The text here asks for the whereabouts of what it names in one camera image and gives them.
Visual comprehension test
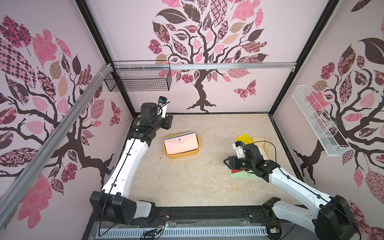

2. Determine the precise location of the red envelope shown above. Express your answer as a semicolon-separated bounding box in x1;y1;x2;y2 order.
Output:
231;170;244;174

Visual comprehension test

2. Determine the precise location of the light green envelope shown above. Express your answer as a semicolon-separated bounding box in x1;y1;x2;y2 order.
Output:
230;171;262;180

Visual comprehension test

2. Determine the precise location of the yellow plastic storage box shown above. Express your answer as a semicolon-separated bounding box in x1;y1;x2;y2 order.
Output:
163;132;201;159

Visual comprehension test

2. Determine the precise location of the pink envelope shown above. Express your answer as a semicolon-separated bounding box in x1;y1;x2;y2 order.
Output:
164;132;199;155

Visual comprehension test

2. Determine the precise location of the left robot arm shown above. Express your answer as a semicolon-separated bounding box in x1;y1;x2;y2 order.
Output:
90;98;173;225

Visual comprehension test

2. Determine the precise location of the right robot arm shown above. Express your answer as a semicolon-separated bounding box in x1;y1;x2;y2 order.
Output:
224;141;362;240

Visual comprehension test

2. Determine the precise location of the yellow envelope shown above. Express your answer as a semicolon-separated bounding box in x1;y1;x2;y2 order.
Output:
235;134;253;145

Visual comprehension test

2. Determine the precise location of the beige envelope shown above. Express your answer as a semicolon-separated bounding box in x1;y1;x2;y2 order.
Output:
252;137;270;160

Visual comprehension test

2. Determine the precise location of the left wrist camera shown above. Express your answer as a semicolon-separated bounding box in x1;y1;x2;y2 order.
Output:
158;96;169;119

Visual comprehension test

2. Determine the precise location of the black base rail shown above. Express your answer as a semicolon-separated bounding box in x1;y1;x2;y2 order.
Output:
80;203;343;240

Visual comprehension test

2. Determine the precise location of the black wire basket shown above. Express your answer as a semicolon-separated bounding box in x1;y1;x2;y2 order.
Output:
105;60;172;93

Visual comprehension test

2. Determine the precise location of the aluminium rail back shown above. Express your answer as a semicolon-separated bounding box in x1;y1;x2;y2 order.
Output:
114;61;297;71

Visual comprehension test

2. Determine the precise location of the aluminium rail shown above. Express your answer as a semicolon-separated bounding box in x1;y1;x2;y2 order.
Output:
1;64;113;228
114;61;297;71

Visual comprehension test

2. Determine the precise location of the white wire shelf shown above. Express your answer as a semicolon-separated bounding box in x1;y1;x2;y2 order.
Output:
292;85;352;157

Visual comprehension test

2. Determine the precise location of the white cable duct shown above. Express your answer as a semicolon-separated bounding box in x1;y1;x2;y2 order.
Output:
96;226;268;240

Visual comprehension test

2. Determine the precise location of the aluminium rail left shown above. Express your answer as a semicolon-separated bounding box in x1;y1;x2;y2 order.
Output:
1;64;113;228

